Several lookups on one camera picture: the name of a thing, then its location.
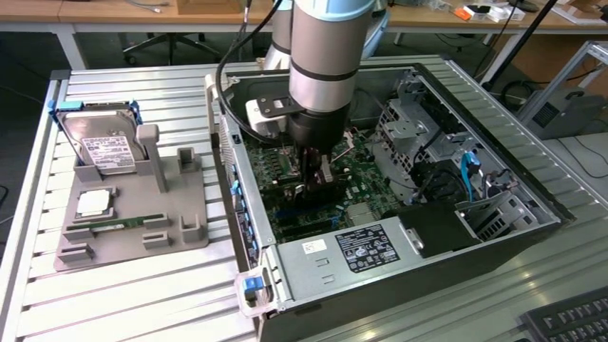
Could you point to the open black PC case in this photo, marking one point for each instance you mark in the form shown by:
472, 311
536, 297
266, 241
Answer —
450, 285

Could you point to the silver power supply unit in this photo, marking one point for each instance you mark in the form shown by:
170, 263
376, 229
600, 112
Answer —
322, 274

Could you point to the silver disk bay cage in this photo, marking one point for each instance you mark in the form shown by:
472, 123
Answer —
404, 124

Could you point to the silver chipset heatsink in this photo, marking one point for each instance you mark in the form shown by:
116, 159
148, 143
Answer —
362, 213

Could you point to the wooden desk white frame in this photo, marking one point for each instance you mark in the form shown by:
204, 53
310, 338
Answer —
76, 10

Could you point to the metal socket cover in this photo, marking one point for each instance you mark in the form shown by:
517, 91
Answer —
348, 144

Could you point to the black office chair base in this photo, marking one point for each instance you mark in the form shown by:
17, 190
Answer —
170, 42

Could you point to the brown cardboard box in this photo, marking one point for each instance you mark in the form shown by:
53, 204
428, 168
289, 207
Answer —
206, 7

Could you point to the Nvidia graphics card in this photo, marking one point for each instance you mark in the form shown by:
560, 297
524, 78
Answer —
317, 197

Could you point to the aluminium profile frame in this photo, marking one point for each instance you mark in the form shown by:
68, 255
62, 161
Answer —
596, 46

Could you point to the black plastic shroud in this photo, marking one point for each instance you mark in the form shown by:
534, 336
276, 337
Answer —
432, 231

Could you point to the black slanted pole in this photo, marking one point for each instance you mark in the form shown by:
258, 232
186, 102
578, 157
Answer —
521, 40

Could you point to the silver CPU chip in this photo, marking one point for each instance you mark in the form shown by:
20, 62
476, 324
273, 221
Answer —
94, 203

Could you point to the grey parts rack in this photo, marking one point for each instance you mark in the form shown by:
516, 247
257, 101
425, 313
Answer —
132, 206

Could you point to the green RAM stick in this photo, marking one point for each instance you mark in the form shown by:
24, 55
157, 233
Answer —
118, 224

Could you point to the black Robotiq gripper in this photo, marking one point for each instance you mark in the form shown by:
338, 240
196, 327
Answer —
317, 128

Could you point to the hard disk blue caddy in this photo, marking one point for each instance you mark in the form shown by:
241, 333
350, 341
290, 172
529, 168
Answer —
104, 135

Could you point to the small orange box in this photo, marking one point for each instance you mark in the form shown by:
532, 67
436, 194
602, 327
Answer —
462, 13

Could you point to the black keyboard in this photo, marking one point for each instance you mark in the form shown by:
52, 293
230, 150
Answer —
569, 317

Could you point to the green Dell motherboard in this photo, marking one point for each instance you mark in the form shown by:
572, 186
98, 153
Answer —
368, 185

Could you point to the silver vented disk bay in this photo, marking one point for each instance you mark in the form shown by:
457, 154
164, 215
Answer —
493, 221

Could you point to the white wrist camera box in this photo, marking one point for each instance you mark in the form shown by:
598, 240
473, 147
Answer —
265, 121

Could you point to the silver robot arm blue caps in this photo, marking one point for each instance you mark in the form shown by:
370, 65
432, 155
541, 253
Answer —
322, 53

